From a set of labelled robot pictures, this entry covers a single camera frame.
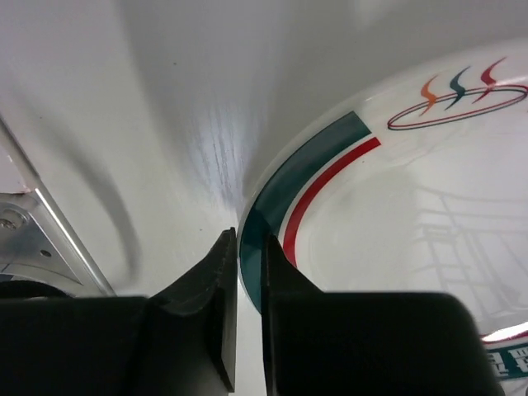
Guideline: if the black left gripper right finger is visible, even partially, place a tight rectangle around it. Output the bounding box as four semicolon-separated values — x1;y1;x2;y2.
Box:
261;235;503;395

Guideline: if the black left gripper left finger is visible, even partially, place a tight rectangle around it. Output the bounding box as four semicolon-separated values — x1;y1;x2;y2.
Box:
1;229;237;395

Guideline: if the white plate teal rim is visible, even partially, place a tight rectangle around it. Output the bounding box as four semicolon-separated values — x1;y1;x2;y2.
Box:
237;36;528;396

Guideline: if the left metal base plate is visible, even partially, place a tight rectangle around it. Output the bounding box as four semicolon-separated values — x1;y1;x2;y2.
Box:
0;191;86;290

